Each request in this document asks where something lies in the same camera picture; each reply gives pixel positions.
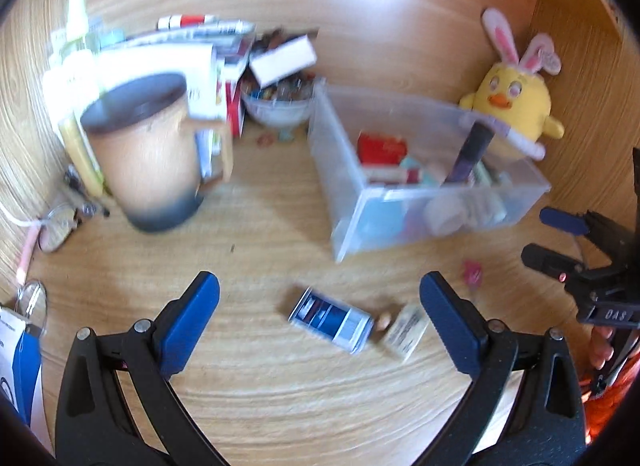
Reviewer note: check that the red white glue tube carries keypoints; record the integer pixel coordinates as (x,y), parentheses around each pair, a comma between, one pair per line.
(185,21)

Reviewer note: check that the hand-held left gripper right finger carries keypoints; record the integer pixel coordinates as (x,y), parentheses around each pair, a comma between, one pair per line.
(450,321)

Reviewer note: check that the red snack packet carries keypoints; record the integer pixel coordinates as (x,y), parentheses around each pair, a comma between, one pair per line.
(382,148)

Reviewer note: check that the person's right hand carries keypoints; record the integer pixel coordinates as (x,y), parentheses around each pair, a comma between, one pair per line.
(600,346)

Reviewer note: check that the red white book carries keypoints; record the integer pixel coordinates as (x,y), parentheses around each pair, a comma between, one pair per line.
(234,105)

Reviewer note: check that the green glass marble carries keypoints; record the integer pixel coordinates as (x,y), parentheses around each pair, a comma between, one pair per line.
(287,135)

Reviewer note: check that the colour striped flat box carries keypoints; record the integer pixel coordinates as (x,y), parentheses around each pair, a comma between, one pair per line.
(215,28)

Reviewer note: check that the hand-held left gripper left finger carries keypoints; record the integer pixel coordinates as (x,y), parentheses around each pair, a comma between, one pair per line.
(190,316)

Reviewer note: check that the purple black marker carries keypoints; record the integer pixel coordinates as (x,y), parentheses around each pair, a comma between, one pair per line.
(467,155)

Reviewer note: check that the teal small box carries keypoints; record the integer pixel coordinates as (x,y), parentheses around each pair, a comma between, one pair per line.
(417,170)

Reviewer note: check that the white cardboard box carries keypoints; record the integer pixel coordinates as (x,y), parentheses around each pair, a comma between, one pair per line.
(282,59)

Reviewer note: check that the blue white packet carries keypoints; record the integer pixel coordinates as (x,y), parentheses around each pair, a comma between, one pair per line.
(325,318)

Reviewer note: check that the white spray bottle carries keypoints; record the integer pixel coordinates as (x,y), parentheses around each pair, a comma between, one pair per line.
(77,25)

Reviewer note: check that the yellow chick plush toy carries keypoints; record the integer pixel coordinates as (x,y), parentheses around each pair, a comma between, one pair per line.
(515,100)

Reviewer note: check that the small white box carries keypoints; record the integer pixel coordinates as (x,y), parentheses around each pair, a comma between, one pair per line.
(407,333)

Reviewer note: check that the eyeglasses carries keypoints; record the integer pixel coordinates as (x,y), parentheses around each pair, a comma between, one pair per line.
(57,231)

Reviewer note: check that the small brown nut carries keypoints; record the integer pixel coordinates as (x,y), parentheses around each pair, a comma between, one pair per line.
(384,323)

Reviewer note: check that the brown mug with lid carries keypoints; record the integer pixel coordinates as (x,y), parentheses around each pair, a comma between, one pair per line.
(145,165)

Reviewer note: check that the brown hair clip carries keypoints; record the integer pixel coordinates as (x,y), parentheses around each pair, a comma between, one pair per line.
(272,40)

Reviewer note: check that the clear plastic storage box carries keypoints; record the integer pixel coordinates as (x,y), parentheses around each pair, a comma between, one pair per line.
(345,180)

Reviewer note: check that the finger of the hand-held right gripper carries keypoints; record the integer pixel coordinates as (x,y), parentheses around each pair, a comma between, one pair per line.
(562,220)
(550,260)

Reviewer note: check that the pile of booklets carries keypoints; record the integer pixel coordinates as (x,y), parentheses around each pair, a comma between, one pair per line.
(165,58)

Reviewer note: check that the orange glass marble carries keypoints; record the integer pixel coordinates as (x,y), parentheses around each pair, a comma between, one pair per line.
(264,139)

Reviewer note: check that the white bowl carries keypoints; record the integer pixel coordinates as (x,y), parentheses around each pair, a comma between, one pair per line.
(275,113)

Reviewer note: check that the blue white carton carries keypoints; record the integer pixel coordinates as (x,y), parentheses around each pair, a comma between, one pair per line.
(27,376)

